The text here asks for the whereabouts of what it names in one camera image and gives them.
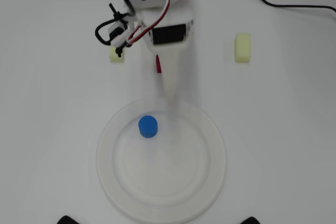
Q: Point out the pale yellow foam block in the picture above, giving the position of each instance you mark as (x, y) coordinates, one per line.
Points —
(115, 56)
(242, 48)

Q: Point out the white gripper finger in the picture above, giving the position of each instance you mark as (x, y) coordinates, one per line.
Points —
(170, 72)

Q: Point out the red cube block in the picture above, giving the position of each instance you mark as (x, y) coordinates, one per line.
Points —
(158, 64)

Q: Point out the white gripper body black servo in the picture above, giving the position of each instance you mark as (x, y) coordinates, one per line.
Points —
(168, 34)

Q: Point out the blue cylinder block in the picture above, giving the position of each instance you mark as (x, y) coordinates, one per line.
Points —
(147, 127)

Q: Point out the black stand foot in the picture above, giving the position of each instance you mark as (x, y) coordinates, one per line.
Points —
(68, 220)
(252, 221)

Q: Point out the white paper plate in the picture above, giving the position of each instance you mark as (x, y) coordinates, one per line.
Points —
(161, 166)

